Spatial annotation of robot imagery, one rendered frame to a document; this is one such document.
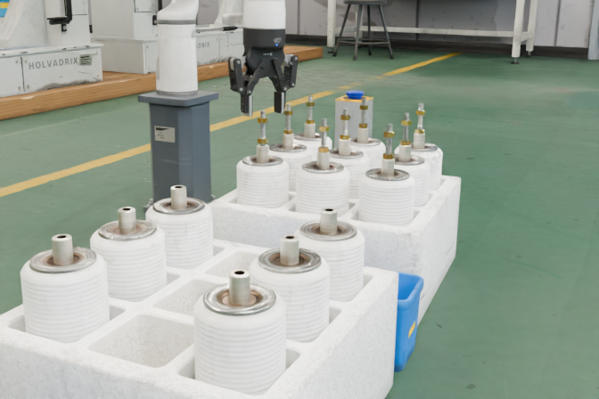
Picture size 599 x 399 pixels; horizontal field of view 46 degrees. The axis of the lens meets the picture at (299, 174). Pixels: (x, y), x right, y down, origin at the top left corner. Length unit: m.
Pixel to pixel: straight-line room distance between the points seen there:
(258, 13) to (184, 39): 0.53
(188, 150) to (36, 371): 1.00
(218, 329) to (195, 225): 0.33
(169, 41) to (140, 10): 2.34
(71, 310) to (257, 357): 0.24
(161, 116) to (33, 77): 1.73
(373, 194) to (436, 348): 0.27
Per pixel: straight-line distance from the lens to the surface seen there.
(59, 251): 0.87
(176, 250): 1.03
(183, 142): 1.76
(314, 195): 1.24
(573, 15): 6.41
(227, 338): 0.72
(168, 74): 1.76
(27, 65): 3.42
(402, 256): 1.19
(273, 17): 1.24
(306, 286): 0.81
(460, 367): 1.16
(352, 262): 0.93
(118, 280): 0.94
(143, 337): 0.92
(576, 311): 1.41
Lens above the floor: 0.57
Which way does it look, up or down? 15 degrees down
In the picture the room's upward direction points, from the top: 1 degrees clockwise
